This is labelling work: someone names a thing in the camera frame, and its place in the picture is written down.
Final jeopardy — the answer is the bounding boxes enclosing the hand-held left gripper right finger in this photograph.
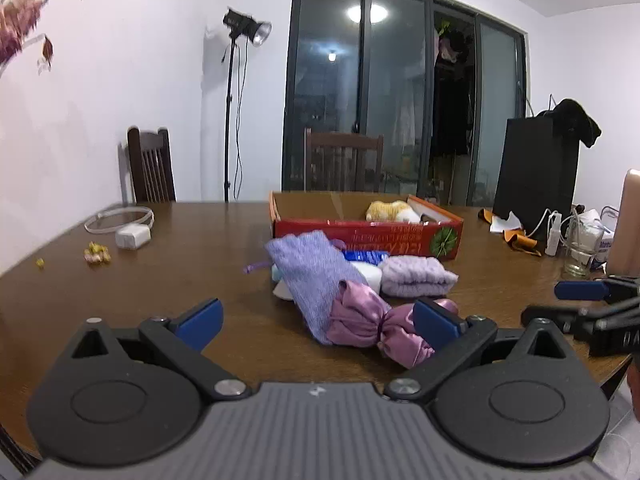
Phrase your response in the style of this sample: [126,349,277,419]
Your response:
[385,297,571,401]

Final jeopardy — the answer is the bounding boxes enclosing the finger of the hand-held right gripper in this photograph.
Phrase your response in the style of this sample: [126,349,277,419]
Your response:
[554,276,640,305]
[520,301,640,337]

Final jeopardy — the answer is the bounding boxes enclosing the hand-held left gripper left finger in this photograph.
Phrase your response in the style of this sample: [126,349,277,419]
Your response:
[70,298,248,401]

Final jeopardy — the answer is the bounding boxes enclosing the lavender knit cloth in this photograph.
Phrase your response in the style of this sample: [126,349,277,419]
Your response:
[380,255,460,299]

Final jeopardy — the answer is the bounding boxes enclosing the pink satin scrunchie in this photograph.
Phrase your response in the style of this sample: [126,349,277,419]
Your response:
[327,280,460,369]

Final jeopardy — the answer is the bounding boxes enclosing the white foam block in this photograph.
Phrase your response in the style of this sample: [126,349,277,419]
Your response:
[347,260,385,294]

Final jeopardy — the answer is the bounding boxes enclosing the red cardboard box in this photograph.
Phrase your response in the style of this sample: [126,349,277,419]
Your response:
[269,191,465,261]

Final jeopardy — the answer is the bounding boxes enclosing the purple knit pouch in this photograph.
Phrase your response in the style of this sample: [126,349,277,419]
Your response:
[243,230,375,346]

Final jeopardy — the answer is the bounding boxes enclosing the glass cup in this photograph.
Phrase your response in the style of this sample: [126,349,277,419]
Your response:
[562,223,606,279]

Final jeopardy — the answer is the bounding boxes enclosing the white tissue pack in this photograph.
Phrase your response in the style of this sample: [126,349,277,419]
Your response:
[575,208,616,267]

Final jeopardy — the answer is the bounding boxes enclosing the white spray bottle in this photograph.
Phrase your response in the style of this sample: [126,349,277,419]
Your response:
[544,211,564,257]

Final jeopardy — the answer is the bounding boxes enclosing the pink laptop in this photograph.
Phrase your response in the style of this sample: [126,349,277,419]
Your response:
[605,169,640,278]

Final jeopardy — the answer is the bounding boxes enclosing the blue striped packet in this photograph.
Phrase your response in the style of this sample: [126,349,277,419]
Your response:
[342,250,391,264]

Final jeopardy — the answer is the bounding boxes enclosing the white charger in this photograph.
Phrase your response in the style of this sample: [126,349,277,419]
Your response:
[115,224,152,251]

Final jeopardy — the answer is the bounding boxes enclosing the yellow and white plush toy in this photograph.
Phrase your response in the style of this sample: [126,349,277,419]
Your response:
[366,200,422,224]

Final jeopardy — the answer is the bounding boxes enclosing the small yellow candy wrappers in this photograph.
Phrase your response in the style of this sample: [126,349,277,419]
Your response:
[83,241,113,264]

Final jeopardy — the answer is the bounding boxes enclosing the dark wooden chair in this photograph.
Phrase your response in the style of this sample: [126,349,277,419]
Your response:
[126,126,177,204]
[304,128,385,194]

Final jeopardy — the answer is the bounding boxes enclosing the black cloth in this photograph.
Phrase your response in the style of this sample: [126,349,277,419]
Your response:
[537,98,603,150]

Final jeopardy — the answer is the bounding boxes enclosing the glass sliding door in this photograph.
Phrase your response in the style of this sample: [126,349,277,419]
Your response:
[281,0,529,207]

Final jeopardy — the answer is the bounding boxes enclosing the hanging clothes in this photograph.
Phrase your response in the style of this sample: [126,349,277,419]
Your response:
[433,16,477,157]

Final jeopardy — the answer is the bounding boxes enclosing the studio light on stand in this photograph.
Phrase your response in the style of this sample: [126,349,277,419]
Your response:
[220,7,274,204]

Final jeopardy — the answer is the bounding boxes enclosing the dried flower branch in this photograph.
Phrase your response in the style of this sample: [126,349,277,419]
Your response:
[0,0,134,74]

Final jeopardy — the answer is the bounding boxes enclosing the white charger cable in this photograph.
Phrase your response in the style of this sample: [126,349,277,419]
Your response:
[84,205,155,234]

